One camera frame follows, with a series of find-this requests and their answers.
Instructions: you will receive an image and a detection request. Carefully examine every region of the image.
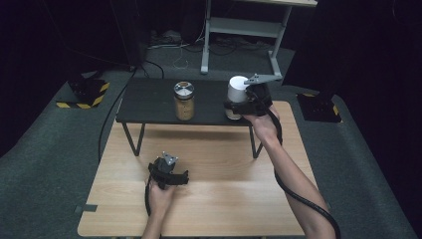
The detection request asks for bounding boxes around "grey tape strip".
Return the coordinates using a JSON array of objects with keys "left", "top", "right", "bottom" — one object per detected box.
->
[{"left": 74, "top": 203, "right": 99, "bottom": 214}]

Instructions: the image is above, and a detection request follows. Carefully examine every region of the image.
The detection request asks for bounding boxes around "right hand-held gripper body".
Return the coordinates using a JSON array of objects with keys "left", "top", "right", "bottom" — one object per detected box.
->
[{"left": 243, "top": 73, "right": 283, "bottom": 118}]

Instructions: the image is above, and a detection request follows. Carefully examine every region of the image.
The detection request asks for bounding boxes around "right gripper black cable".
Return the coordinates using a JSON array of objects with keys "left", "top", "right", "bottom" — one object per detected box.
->
[{"left": 247, "top": 89, "right": 342, "bottom": 239}]

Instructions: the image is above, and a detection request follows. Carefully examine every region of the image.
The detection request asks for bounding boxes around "person's left hand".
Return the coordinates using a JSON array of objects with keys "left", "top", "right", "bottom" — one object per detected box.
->
[{"left": 145, "top": 182, "right": 177, "bottom": 217}]

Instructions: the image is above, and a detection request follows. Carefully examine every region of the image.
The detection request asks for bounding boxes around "black shelf riser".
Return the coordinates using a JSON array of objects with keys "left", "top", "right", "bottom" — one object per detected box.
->
[{"left": 114, "top": 78, "right": 279, "bottom": 159}]

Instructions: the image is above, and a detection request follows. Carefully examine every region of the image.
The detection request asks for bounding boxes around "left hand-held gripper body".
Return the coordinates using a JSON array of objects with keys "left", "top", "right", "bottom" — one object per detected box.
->
[{"left": 147, "top": 151, "right": 180, "bottom": 191}]

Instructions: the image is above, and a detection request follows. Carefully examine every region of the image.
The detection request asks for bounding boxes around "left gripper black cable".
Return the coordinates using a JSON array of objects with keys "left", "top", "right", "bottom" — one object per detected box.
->
[{"left": 143, "top": 177, "right": 153, "bottom": 217}]

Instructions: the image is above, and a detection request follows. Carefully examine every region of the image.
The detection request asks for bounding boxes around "black floor cable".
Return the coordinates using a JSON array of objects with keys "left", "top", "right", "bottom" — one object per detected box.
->
[{"left": 98, "top": 59, "right": 165, "bottom": 163}]

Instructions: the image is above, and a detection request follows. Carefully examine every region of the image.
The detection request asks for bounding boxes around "yellow black striped stand base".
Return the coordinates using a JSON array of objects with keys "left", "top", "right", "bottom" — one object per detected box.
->
[
  {"left": 296, "top": 93, "right": 342, "bottom": 123},
  {"left": 55, "top": 78, "right": 110, "bottom": 110}
]

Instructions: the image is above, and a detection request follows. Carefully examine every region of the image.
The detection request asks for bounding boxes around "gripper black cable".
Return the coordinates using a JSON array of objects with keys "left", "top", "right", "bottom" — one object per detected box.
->
[
  {"left": 247, "top": 89, "right": 342, "bottom": 239},
  {"left": 143, "top": 177, "right": 153, "bottom": 217}
]

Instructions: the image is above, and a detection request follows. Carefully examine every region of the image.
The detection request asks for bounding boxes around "grey metal desk frame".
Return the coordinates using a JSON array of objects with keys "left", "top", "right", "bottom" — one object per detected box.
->
[{"left": 200, "top": 0, "right": 320, "bottom": 82}]

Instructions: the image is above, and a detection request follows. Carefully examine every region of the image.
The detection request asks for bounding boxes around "tangle of floor cables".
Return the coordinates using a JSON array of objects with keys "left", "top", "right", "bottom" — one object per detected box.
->
[{"left": 147, "top": 29, "right": 270, "bottom": 71}]

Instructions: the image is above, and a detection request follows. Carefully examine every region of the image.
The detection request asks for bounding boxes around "person's right hand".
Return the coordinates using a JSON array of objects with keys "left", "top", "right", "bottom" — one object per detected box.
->
[{"left": 242, "top": 106, "right": 282, "bottom": 144}]

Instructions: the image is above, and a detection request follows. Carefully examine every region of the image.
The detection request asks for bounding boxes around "white plastic cup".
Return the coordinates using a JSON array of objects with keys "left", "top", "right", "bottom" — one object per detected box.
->
[{"left": 225, "top": 75, "right": 251, "bottom": 121}]

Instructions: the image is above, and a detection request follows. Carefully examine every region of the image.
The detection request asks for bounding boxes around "glass jar with silver lid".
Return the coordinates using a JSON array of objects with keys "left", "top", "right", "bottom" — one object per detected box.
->
[{"left": 173, "top": 81, "right": 196, "bottom": 121}]

